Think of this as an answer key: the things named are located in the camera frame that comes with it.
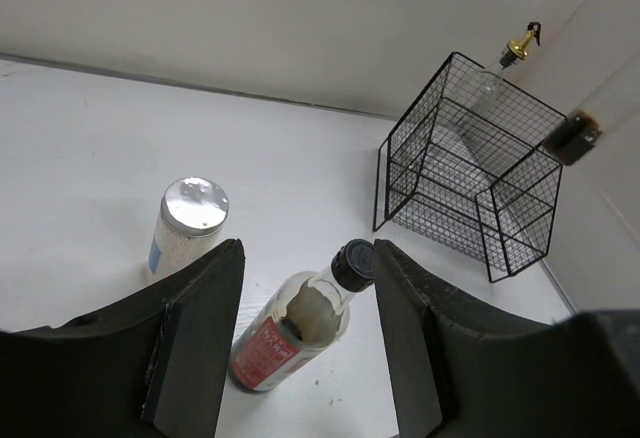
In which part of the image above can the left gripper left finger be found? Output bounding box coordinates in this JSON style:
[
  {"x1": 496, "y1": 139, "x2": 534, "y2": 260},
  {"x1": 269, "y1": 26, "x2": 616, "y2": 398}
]
[{"x1": 1, "y1": 239, "x2": 245, "y2": 437}]

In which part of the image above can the silver-lid spice jar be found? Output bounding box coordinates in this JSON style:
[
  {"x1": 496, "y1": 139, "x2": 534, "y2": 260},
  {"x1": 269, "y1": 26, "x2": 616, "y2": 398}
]
[{"x1": 145, "y1": 176, "x2": 229, "y2": 284}]

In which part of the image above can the black wire rack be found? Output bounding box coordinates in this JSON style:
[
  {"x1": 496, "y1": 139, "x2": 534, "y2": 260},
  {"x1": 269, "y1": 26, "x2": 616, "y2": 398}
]
[{"x1": 373, "y1": 52, "x2": 564, "y2": 283}]

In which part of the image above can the black-cap soy sauce bottle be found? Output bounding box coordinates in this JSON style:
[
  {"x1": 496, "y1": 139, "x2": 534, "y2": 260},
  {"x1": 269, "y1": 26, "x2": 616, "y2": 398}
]
[{"x1": 228, "y1": 239, "x2": 374, "y2": 393}]

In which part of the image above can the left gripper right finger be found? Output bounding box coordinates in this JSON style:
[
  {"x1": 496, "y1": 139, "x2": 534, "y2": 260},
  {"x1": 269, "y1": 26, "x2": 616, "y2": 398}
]
[{"x1": 374, "y1": 240, "x2": 639, "y2": 437}]

